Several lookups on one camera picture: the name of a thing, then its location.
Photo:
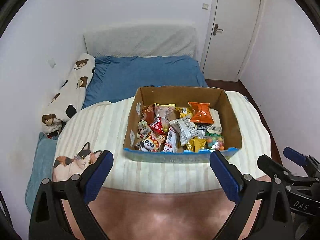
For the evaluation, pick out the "white light switch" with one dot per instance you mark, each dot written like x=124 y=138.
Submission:
x=205 y=6

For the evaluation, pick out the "pale yellow snack packet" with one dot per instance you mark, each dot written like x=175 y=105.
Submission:
x=165 y=112

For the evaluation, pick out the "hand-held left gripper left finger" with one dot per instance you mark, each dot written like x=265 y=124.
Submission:
x=98 y=175

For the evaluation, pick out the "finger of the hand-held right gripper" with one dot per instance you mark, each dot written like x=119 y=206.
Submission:
x=268 y=165
x=296 y=156

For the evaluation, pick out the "small beige snack packet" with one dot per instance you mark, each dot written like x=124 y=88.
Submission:
x=144 y=130

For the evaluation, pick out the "cardboard box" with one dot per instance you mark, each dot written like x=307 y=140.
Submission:
x=180 y=95

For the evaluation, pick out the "white grey snack packet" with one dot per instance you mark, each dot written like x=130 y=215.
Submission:
x=186 y=130

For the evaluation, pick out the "orange red snack packet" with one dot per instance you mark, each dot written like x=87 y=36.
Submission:
x=201 y=112

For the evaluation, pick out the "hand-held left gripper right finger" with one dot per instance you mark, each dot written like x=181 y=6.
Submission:
x=225 y=177

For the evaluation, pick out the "orange panda snack packet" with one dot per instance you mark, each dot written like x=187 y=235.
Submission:
x=148 y=143

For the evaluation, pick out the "red brown snack packet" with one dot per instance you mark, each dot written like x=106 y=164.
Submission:
x=148 y=113

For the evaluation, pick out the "blue bed sheet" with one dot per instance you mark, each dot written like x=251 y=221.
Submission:
x=150 y=75

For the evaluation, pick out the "white padded headboard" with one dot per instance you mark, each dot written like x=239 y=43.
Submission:
x=140 y=40

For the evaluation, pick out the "colourful candy bag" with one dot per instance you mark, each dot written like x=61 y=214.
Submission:
x=215 y=141

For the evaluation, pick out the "white door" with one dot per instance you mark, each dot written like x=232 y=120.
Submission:
x=232 y=42

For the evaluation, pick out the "black snack packet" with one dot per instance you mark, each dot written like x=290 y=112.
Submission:
x=201 y=127

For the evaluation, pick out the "bear print pillow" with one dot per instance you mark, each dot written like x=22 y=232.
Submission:
x=72 y=92

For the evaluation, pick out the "yellow striped snack packet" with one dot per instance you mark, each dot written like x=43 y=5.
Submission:
x=183 y=111

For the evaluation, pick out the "striped cat print blanket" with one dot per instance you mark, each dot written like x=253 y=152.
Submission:
x=112 y=120

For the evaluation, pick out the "small red snack packet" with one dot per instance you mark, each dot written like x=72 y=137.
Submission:
x=157 y=126

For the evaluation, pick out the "white wall socket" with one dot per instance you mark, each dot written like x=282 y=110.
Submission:
x=52 y=62

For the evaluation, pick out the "light blue towel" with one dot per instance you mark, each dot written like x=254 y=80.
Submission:
x=40 y=160

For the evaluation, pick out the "small white snack packet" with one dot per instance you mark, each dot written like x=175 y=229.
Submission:
x=214 y=128

